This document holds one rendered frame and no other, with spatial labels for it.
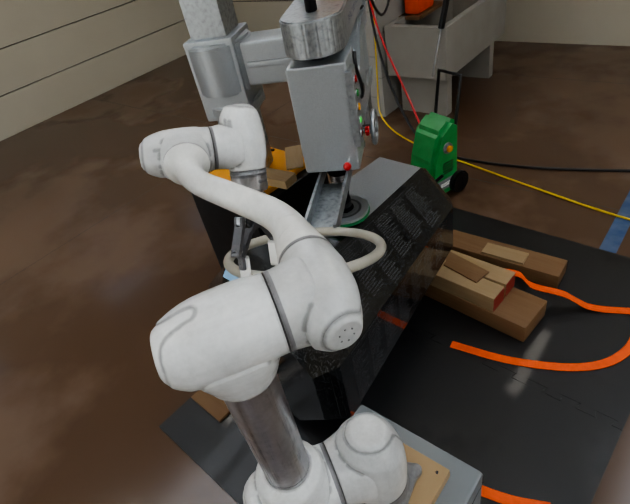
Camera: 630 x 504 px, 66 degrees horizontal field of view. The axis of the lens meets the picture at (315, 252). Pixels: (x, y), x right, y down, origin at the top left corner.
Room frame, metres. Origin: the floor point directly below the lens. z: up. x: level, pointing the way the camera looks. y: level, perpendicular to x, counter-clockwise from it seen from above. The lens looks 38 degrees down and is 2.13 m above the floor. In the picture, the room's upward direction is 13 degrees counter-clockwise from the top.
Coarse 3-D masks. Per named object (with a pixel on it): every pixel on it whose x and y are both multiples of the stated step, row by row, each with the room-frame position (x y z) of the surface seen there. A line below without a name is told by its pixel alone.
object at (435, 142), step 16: (432, 112) 3.25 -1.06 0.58; (416, 128) 3.24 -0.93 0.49; (432, 128) 3.09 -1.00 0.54; (448, 128) 3.03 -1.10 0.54; (416, 144) 3.16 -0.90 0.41; (432, 144) 3.03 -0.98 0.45; (448, 144) 3.01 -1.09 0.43; (416, 160) 3.13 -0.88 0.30; (432, 160) 3.00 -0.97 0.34; (448, 160) 3.03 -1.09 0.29; (432, 176) 3.00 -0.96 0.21; (448, 176) 3.03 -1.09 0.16; (464, 176) 3.04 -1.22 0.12
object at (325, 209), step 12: (324, 180) 1.74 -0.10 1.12; (348, 180) 1.65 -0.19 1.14; (324, 192) 1.63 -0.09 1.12; (336, 192) 1.61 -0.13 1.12; (312, 204) 1.51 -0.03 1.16; (324, 204) 1.55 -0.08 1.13; (336, 204) 1.53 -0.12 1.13; (312, 216) 1.47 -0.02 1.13; (324, 216) 1.46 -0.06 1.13; (336, 216) 1.38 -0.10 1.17
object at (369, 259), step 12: (324, 228) 1.35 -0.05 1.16; (336, 228) 1.33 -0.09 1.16; (348, 228) 1.31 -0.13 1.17; (252, 240) 1.31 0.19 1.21; (264, 240) 1.33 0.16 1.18; (372, 240) 1.18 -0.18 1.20; (228, 252) 1.20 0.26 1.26; (372, 252) 1.03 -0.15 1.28; (384, 252) 1.06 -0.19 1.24; (228, 264) 1.09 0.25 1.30; (348, 264) 0.96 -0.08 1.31; (360, 264) 0.97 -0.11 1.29; (240, 276) 1.01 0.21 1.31
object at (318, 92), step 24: (288, 72) 1.72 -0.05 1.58; (312, 72) 1.69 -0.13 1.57; (336, 72) 1.67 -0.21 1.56; (312, 96) 1.70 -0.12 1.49; (336, 96) 1.67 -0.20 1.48; (312, 120) 1.70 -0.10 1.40; (336, 120) 1.68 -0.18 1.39; (312, 144) 1.71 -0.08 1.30; (336, 144) 1.68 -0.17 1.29; (312, 168) 1.71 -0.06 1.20; (336, 168) 1.68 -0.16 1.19
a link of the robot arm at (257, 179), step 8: (264, 168) 1.07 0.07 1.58; (232, 176) 1.06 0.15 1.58; (240, 176) 1.04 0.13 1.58; (248, 176) 1.04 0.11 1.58; (256, 176) 1.04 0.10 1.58; (264, 176) 1.06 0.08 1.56; (240, 184) 1.04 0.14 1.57; (248, 184) 1.03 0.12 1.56; (256, 184) 1.03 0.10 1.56; (264, 184) 1.05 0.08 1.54
